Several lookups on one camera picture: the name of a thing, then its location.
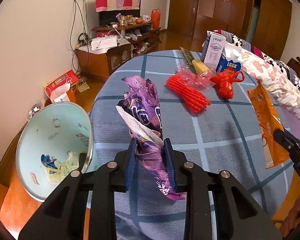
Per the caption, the white box on cabinet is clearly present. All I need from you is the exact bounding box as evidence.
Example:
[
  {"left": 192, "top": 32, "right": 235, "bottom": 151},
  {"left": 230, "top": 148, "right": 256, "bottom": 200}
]
[{"left": 91, "top": 35, "right": 117, "bottom": 50}]

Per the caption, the yellow sponge block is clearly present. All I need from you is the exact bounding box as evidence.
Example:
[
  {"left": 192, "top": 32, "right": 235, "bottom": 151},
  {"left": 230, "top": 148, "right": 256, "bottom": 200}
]
[{"left": 192, "top": 60, "right": 213, "bottom": 76}]

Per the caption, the orange snack packet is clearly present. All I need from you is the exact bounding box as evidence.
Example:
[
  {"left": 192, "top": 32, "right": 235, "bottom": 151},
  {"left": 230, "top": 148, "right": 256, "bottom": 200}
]
[{"left": 247, "top": 81, "right": 289, "bottom": 169}]

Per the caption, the orange plastic bag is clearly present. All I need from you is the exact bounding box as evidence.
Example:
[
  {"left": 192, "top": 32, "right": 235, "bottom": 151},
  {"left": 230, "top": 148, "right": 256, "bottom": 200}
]
[{"left": 150, "top": 9, "right": 161, "bottom": 29}]

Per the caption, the wooden door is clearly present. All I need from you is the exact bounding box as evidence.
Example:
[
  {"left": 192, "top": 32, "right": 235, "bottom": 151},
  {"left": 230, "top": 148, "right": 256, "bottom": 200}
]
[{"left": 167, "top": 0, "right": 198, "bottom": 38}]

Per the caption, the white mug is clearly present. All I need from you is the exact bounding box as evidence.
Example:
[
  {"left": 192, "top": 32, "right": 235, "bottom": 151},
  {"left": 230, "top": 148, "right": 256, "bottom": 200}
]
[{"left": 142, "top": 15, "right": 151, "bottom": 22}]

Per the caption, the heart pattern quilt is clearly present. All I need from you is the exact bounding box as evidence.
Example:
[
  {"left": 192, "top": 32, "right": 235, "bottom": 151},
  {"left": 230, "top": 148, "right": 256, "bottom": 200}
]
[{"left": 225, "top": 42, "right": 300, "bottom": 119}]

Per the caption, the person's right hand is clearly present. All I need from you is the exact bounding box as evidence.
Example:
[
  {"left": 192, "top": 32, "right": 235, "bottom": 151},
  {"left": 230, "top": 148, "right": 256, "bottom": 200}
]
[{"left": 279, "top": 195, "right": 300, "bottom": 238}]

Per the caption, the white tall milk carton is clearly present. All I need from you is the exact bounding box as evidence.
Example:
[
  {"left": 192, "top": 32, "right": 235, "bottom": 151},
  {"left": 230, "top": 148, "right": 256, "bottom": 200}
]
[{"left": 201, "top": 31, "right": 226, "bottom": 70}]

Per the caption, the blue Look juice carton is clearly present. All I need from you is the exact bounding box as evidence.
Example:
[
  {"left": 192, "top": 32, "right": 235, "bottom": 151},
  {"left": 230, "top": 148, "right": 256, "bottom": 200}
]
[{"left": 215, "top": 54, "right": 241, "bottom": 74}]

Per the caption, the light blue trash bucket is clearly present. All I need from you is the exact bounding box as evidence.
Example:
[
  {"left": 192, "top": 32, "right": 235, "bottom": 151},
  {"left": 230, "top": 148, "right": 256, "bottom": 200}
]
[{"left": 15, "top": 102, "right": 94, "bottom": 202}]

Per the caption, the clear red-printed plastic bag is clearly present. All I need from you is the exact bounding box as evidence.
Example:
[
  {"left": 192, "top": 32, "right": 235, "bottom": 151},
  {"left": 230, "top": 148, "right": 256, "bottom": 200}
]
[{"left": 42, "top": 151, "right": 80, "bottom": 184}]

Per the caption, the dark patterned flat packet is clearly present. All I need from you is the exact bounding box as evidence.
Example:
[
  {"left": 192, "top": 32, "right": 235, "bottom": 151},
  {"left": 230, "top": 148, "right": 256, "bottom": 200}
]
[{"left": 180, "top": 47, "right": 196, "bottom": 74}]

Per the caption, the red cardboard box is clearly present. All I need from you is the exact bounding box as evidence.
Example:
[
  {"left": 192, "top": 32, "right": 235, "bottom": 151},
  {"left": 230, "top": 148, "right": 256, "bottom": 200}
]
[{"left": 44, "top": 70, "right": 79, "bottom": 103}]

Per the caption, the purple snack wrapper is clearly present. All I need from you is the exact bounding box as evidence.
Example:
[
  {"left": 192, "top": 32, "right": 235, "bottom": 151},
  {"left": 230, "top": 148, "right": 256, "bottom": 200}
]
[{"left": 116, "top": 76, "right": 186, "bottom": 200}]

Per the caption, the cow print pillow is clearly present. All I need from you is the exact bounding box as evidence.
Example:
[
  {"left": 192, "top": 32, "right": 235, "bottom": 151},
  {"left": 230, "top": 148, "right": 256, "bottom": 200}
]
[{"left": 213, "top": 29, "right": 300, "bottom": 90}]

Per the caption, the wooden TV cabinet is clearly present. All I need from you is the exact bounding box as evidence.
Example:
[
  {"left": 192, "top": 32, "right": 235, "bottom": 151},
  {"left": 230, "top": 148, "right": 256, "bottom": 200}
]
[{"left": 75, "top": 22, "right": 161, "bottom": 81}]

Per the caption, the red plastic bag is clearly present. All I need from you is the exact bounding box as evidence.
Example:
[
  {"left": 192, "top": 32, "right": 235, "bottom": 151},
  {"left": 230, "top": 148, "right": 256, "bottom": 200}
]
[{"left": 210, "top": 71, "right": 245, "bottom": 100}]

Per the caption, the red rope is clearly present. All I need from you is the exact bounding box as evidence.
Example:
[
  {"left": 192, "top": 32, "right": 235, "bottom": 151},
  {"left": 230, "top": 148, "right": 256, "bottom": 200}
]
[{"left": 165, "top": 74, "right": 212, "bottom": 114}]

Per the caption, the pink clear plastic bag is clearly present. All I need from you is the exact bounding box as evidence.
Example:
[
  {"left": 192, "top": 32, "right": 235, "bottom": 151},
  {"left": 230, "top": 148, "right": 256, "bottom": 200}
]
[{"left": 176, "top": 62, "right": 216, "bottom": 90}]

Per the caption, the blue plaid tablecloth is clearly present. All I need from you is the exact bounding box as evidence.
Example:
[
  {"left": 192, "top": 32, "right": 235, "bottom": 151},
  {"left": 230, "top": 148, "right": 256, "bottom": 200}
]
[{"left": 90, "top": 50, "right": 293, "bottom": 239}]

